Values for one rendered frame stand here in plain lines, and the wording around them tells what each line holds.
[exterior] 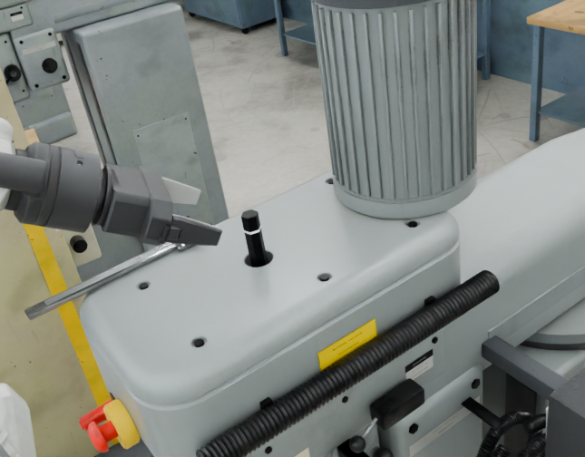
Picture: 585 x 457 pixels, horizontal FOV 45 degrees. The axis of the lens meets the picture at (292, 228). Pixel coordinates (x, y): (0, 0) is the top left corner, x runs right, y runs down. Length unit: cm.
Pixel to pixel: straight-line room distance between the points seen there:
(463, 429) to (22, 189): 78
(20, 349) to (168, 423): 214
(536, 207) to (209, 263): 56
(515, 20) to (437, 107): 529
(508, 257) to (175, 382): 56
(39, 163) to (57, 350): 226
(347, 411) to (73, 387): 223
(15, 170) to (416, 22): 45
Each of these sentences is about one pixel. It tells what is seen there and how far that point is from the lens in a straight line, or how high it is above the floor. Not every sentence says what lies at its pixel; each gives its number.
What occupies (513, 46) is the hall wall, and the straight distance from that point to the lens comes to 623.
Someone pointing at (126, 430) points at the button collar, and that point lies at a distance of 90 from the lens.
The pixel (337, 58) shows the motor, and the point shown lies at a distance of 87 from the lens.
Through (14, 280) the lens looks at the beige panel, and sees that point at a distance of 277.
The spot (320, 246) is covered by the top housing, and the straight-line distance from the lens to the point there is 90.
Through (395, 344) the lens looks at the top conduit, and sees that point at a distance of 88.
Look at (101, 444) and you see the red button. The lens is 91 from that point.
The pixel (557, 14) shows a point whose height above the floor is 88.
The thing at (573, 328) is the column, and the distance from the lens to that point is 128.
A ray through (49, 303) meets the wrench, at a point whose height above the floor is 190.
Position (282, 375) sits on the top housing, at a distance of 83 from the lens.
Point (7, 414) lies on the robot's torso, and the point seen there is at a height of 162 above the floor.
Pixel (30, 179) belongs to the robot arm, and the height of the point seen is 210.
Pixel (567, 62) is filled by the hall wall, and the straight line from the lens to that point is 595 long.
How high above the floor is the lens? 240
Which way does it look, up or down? 32 degrees down
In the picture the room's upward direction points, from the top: 10 degrees counter-clockwise
